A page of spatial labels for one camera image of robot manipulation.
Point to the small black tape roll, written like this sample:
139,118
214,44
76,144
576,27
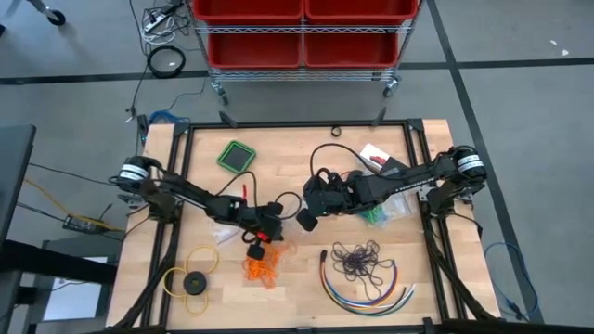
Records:
332,132

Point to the white power strip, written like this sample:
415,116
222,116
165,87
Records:
153,23

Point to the green rubber band pile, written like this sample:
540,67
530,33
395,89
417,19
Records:
373,215

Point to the blue zip ties bag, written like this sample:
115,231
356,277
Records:
392,218

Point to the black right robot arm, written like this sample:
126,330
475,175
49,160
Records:
417,178

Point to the orange rubber band pile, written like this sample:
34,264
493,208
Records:
260,271

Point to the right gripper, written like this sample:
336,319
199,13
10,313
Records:
329,195

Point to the coloured tube bundle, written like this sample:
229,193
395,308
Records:
371,310

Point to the white box hot dog print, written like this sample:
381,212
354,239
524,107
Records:
371,153

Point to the dark brown rubber band pile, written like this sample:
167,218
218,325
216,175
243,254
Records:
357,260

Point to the black rolling workbench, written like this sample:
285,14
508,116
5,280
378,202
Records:
56,18

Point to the green square collapsible container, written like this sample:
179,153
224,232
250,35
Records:
236,158

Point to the black power brick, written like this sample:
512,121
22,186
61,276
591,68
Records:
79,224

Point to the red plastic bin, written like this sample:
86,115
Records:
255,48
350,48
250,9
362,9

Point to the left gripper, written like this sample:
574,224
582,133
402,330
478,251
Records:
260,222

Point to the black desk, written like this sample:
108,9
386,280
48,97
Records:
14,176

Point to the black aluminium table frame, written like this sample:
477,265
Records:
297,124

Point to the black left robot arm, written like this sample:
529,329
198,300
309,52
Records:
185,192

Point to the clear plastic bag pile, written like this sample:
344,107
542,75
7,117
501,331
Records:
223,234

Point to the small black device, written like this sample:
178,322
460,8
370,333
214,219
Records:
143,125

